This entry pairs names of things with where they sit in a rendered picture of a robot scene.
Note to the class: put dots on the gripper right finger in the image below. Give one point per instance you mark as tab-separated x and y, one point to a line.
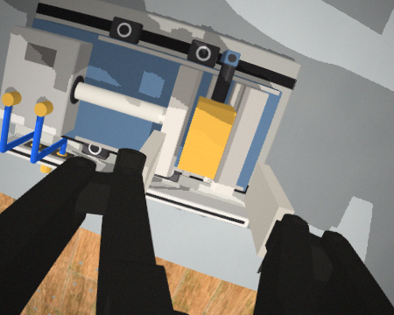
293	274

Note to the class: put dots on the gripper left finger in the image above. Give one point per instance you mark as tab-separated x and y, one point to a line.
35	229

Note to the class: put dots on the yellow rectangular block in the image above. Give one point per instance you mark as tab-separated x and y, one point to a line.
207	137

